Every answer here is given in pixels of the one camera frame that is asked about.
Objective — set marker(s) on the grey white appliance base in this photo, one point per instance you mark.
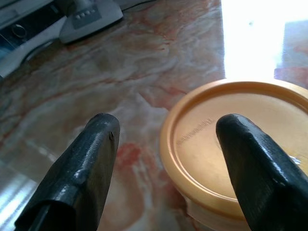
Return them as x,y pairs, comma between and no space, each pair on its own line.
96,16

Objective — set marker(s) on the round container orange lid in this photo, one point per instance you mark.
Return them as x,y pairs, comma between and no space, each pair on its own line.
197,154

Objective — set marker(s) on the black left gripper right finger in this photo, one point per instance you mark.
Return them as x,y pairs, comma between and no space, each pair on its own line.
264,183

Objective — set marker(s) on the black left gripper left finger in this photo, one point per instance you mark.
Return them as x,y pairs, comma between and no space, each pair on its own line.
79,173

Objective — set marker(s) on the black white kitchen appliance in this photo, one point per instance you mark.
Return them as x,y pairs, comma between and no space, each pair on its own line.
29,26

